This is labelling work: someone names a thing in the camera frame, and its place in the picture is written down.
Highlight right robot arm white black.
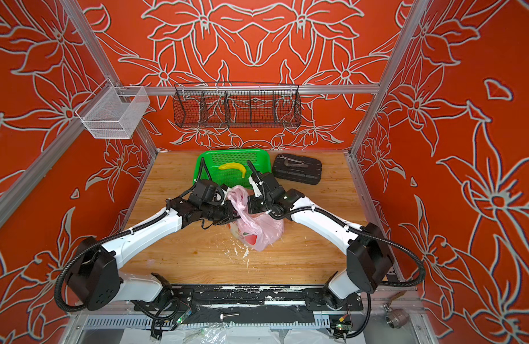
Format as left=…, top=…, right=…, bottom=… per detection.
left=247, top=161, right=427, bottom=308

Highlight clear plastic wall bin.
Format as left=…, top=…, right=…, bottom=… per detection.
left=75, top=85, right=150, bottom=139

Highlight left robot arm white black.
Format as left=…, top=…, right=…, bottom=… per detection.
left=54, top=178, right=238, bottom=312

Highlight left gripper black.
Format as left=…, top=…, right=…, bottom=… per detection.
left=202, top=199, right=246, bottom=223

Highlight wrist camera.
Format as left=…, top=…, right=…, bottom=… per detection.
left=188, top=179, right=226, bottom=206
left=247, top=160, right=284, bottom=200

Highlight green plastic basket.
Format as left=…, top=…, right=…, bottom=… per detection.
left=194, top=148, right=272, bottom=189

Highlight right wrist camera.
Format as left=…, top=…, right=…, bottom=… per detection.
left=247, top=160, right=284, bottom=200

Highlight yellow banana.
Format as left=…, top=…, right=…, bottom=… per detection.
left=218, top=162, right=247, bottom=179

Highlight black wire basket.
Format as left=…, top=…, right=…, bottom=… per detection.
left=173, top=83, right=302, bottom=129

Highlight metal cylinder fitting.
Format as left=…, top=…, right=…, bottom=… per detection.
left=385, top=309, right=410, bottom=329

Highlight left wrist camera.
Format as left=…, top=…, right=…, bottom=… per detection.
left=188, top=179, right=226, bottom=206

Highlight pink plastic bag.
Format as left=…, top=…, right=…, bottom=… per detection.
left=227, top=186, right=284, bottom=252

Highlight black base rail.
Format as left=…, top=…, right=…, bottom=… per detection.
left=134, top=285, right=364, bottom=328

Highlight black tool case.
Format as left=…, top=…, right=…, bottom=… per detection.
left=272, top=153, right=322, bottom=185

